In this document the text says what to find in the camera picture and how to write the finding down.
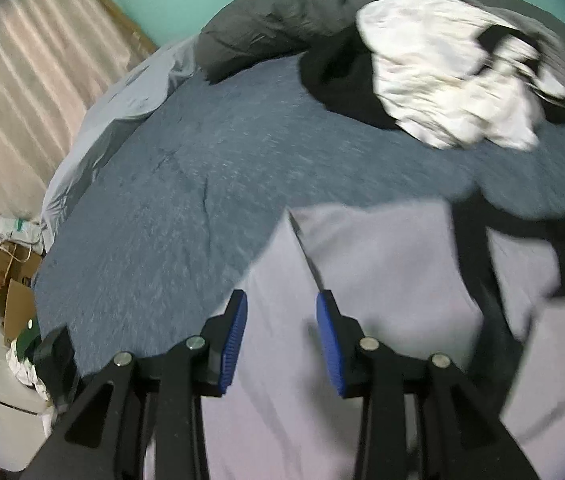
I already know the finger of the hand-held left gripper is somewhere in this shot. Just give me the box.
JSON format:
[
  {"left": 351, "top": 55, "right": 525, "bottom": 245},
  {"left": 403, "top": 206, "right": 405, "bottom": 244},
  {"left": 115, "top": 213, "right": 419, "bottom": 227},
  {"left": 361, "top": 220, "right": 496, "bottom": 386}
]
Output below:
[{"left": 32, "top": 325, "right": 83, "bottom": 408}]

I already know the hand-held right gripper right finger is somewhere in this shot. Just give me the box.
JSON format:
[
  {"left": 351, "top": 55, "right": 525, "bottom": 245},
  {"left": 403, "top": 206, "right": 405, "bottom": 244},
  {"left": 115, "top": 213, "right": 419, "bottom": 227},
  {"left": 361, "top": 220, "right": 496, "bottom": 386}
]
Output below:
[{"left": 315, "top": 291, "right": 540, "bottom": 480}]

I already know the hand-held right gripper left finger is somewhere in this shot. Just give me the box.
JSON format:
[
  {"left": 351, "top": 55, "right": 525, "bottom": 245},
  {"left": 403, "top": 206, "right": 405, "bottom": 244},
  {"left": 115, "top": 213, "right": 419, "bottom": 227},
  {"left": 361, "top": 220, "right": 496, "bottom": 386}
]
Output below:
[{"left": 20, "top": 289, "right": 249, "bottom": 480}]

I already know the light grey jacket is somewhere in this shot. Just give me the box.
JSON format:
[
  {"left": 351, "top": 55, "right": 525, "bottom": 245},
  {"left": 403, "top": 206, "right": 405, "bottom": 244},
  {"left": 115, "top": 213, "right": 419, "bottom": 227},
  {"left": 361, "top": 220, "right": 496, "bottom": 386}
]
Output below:
[{"left": 145, "top": 199, "right": 565, "bottom": 480}]

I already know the crumpled white plastic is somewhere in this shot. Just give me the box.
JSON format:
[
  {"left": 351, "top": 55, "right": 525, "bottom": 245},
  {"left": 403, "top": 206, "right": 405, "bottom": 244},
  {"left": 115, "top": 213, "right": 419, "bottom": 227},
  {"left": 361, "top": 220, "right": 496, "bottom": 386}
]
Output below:
[{"left": 6, "top": 350, "right": 58, "bottom": 413}]

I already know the cardboard box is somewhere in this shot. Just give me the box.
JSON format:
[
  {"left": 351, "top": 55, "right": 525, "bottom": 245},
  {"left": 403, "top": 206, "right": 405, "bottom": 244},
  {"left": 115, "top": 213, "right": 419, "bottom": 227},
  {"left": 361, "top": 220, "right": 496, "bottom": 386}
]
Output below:
[
  {"left": 0, "top": 240, "right": 46, "bottom": 321},
  {"left": 2, "top": 280, "right": 38, "bottom": 343}
]

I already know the light grey blanket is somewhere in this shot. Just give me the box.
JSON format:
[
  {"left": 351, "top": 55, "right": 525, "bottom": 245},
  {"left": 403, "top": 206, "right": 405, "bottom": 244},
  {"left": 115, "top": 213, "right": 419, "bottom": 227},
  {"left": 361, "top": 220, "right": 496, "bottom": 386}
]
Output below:
[{"left": 40, "top": 35, "right": 203, "bottom": 256}]

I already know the black crumpled garment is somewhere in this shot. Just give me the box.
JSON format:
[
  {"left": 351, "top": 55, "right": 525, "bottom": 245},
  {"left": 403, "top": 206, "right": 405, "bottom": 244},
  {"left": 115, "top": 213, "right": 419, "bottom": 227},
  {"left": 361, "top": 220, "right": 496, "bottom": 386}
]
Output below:
[{"left": 299, "top": 25, "right": 565, "bottom": 133}]

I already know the pale pink curtain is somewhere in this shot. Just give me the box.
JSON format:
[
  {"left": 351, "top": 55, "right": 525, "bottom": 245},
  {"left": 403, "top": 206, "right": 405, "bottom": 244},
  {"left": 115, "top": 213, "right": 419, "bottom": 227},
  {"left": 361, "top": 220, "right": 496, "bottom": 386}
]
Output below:
[{"left": 0, "top": 0, "right": 158, "bottom": 221}]

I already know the white crumpled garment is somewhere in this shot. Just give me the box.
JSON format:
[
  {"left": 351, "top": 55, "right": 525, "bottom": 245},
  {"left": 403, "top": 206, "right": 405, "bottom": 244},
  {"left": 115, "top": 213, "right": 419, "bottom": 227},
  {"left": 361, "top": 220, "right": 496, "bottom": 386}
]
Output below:
[{"left": 356, "top": 0, "right": 565, "bottom": 152}]

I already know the dark grey rolled duvet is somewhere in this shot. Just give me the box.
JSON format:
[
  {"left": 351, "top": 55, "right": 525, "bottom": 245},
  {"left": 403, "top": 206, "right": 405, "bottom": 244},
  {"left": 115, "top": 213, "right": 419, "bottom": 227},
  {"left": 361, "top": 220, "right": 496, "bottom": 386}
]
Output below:
[{"left": 196, "top": 0, "right": 565, "bottom": 86}]

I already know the grey ribbed garment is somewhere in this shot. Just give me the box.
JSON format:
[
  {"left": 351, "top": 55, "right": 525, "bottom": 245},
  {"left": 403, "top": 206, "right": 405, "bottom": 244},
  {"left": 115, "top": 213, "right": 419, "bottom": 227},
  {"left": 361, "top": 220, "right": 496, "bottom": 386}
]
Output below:
[{"left": 512, "top": 10, "right": 565, "bottom": 103}]

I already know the black cable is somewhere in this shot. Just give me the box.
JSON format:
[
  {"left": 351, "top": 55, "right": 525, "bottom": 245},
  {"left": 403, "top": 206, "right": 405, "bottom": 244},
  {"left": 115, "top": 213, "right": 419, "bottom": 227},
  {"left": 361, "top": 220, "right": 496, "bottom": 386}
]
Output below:
[{"left": 0, "top": 384, "right": 50, "bottom": 417}]

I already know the wooden frame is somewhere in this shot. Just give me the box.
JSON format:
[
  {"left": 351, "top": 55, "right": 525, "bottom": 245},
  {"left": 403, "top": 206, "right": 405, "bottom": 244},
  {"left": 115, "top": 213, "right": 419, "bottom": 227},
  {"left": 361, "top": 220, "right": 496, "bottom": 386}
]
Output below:
[{"left": 90, "top": 0, "right": 160, "bottom": 58}]

